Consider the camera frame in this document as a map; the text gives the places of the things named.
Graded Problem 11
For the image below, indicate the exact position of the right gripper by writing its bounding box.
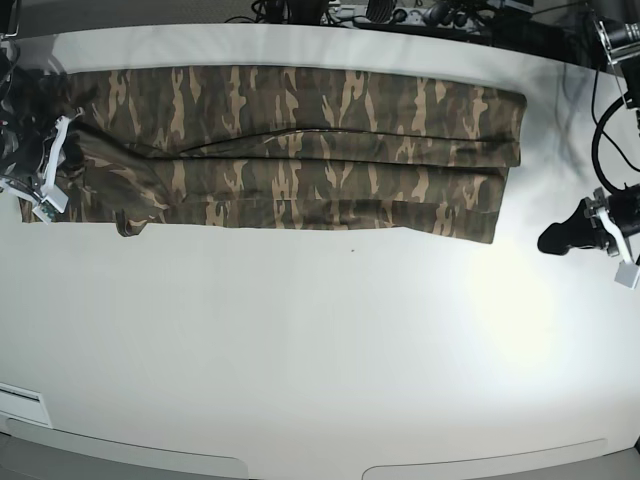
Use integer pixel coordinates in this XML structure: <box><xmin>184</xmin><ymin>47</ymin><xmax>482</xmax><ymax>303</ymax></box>
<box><xmin>1</xmin><ymin>114</ymin><xmax>65</xmax><ymax>195</ymax></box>

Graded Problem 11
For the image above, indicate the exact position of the background cables and equipment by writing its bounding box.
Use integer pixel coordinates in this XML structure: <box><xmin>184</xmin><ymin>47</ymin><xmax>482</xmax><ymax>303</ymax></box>
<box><xmin>239</xmin><ymin>0</ymin><xmax>601</xmax><ymax>51</ymax></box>

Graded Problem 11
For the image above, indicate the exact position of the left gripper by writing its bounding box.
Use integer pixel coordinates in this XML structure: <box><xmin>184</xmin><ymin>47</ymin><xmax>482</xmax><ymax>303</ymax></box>
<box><xmin>537</xmin><ymin>185</ymin><xmax>639</xmax><ymax>257</ymax></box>

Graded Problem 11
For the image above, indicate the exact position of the camouflage T-shirt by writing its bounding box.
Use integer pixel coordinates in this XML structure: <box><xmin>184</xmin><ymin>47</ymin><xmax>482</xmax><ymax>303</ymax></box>
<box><xmin>19</xmin><ymin>64</ymin><xmax>529</xmax><ymax>247</ymax></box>

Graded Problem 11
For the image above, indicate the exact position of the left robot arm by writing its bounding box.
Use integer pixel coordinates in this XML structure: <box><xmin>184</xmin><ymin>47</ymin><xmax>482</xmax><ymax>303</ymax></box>
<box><xmin>537</xmin><ymin>17</ymin><xmax>639</xmax><ymax>266</ymax></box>

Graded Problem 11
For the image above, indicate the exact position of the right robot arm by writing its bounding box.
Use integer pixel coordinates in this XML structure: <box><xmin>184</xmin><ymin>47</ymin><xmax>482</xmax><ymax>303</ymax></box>
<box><xmin>1</xmin><ymin>1</ymin><xmax>58</xmax><ymax>201</ymax></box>

